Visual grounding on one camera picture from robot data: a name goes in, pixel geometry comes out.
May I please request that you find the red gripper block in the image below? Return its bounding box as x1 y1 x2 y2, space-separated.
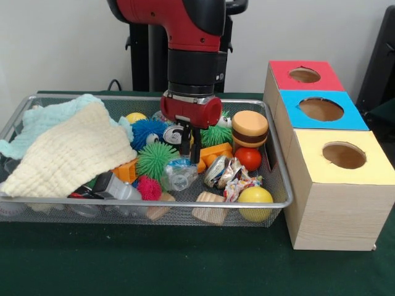
160 90 223 164

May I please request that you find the crushed clear plastic bottle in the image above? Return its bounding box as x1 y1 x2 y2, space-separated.
160 157 199 192

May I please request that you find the cream waffle cloth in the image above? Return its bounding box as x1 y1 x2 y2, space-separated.
0 101 138 198

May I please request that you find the light blue waffle cloth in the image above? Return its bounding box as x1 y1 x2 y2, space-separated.
0 94 135 160

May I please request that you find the wooden box with three holes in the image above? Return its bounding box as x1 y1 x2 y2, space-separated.
263 60 395 251

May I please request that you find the black soda can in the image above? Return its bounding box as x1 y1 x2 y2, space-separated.
162 124 183 146

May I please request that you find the green spiky ball with eyes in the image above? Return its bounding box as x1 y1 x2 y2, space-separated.
200 111 234 146

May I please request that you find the plain green spiky ball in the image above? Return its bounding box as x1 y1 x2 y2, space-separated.
135 141 180 183

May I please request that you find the blue spiky ball with eyes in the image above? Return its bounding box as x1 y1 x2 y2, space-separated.
131 118 169 154

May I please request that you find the red tomato ball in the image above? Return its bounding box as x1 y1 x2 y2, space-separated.
234 147 262 172

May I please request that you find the toy burger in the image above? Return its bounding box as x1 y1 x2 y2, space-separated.
231 110 270 149

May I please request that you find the large yellow ball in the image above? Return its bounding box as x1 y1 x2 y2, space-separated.
237 186 275 223

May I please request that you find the dark green table cloth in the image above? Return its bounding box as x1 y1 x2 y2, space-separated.
0 89 395 296

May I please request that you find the neighbouring green covered table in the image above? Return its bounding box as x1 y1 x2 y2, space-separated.
364 101 395 144

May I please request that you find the black chair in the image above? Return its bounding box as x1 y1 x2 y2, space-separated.
356 5 395 107

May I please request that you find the shallow wire mesh bin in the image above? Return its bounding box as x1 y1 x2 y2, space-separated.
0 94 294 228

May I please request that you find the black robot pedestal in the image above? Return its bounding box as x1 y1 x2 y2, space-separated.
125 0 249 93

